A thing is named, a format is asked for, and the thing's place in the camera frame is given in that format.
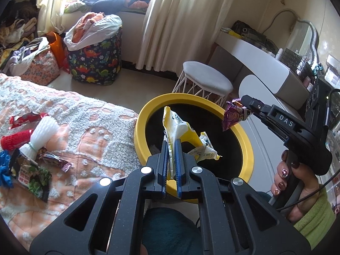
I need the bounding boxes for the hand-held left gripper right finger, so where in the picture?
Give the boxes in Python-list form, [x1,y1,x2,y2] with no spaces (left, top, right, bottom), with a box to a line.
[174,139,312,255]

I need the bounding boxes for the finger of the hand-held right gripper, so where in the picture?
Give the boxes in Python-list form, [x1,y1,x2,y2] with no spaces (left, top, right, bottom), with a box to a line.
[250,108,271,125]
[240,95,269,111]

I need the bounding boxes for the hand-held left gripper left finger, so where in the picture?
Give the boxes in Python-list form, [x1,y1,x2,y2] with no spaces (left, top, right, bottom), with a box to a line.
[29,139,170,255]

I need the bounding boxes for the purple candy wrapper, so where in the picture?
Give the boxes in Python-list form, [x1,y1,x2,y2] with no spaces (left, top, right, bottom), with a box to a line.
[37,151,73,172]
[222,99,253,132]

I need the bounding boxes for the yellow white snack packet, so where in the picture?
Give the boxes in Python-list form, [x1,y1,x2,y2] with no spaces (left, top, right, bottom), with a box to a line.
[163,106,202,178]

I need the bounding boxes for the yellow rimmed black bin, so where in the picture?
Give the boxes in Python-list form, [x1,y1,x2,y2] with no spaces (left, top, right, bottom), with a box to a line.
[133,93,255,204]

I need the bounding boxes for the white foam fruit net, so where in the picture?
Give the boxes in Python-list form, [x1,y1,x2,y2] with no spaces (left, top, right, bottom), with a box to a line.
[18,116,58,162]

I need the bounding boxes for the dark snack packet green print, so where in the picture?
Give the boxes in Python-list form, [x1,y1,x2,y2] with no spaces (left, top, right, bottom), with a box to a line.
[11,149,52,202]

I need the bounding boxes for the red white foil wrapper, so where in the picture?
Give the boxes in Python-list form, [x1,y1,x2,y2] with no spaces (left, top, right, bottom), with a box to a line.
[9,112,50,129]

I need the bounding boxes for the red cylindrical packet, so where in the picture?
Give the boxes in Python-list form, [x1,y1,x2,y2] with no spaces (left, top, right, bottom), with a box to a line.
[0,129,34,152]

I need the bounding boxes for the blue ruffled plastic piece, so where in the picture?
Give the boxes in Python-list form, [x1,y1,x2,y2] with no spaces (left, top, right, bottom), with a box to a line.
[0,150,13,188]

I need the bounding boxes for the person's right forearm green sleeve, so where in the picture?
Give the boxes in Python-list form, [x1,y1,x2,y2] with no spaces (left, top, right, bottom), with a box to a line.
[293,191,336,250]

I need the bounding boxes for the person's right hand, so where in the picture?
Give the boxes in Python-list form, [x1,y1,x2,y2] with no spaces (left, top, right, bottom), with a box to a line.
[271,150,323,224]

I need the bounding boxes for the white round stool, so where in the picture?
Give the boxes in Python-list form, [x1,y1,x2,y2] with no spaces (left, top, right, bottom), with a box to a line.
[172,61,234,105]

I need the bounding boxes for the dark organiser box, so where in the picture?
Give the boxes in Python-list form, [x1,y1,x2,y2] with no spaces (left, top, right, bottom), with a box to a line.
[282,48,311,75]

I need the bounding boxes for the person's teal trouser leg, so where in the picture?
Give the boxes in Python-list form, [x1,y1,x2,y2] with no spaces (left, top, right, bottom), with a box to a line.
[141,207,204,255]

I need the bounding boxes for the yellow box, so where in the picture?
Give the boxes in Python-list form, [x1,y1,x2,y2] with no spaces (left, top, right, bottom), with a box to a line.
[222,28,241,38]

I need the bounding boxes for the dark bag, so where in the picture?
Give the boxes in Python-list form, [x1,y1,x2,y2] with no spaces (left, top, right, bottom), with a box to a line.
[231,20,274,45]

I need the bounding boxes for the silver framed vanity mirror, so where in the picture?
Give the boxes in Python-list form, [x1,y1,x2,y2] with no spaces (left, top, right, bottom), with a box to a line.
[288,20,319,67]

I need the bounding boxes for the cream curtain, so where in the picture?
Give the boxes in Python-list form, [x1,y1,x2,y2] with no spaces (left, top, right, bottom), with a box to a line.
[36,0,83,36]
[134,0,241,72]

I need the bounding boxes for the dinosaur print laundry basket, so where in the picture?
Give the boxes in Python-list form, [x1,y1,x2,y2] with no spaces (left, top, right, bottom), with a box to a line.
[65,27,123,87]

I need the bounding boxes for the white plastic bag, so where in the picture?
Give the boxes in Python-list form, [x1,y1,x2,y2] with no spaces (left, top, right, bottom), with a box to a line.
[64,14,123,51]

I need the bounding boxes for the orange bag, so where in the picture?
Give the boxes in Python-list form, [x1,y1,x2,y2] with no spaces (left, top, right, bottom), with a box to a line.
[46,31,70,73]

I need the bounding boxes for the floral fabric bag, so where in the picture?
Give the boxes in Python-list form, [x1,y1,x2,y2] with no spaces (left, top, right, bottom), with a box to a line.
[16,45,60,85]

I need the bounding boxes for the orange clothes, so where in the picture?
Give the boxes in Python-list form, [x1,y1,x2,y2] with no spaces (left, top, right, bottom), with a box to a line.
[72,12,105,44]

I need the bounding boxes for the heap of clothes on windowsill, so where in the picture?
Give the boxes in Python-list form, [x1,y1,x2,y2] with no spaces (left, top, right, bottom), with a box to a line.
[64,0,153,14]

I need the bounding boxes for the pile of dark clothes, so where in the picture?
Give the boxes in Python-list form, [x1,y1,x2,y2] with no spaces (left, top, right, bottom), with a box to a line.
[0,0,39,59]

